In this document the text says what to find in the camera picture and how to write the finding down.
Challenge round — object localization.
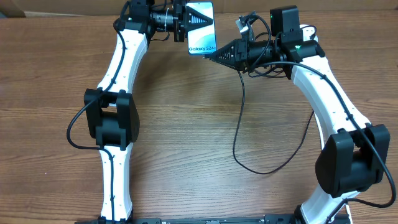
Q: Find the black USB charging cable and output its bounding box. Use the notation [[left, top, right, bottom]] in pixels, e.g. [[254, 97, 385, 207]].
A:
[[203, 25, 318, 175]]

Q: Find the blue Galaxy smartphone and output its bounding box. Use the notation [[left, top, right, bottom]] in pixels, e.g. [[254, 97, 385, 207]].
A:
[[187, 2, 217, 55]]

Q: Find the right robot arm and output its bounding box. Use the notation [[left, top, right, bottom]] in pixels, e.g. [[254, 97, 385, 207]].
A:
[[210, 6, 392, 223]]

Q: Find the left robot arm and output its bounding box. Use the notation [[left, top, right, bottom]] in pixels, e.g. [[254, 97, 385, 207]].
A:
[[84, 1, 216, 223]]

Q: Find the white power strip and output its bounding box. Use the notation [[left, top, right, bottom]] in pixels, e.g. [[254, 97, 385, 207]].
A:
[[300, 24, 318, 42]]

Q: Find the brown cardboard backdrop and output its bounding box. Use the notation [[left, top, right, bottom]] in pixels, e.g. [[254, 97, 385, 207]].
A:
[[0, 0, 398, 18]]

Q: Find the white power strip cord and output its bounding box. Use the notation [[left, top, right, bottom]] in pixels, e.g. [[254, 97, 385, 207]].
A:
[[313, 114, 354, 224]]

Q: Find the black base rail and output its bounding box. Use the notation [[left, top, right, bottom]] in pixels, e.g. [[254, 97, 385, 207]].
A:
[[78, 215, 302, 224]]

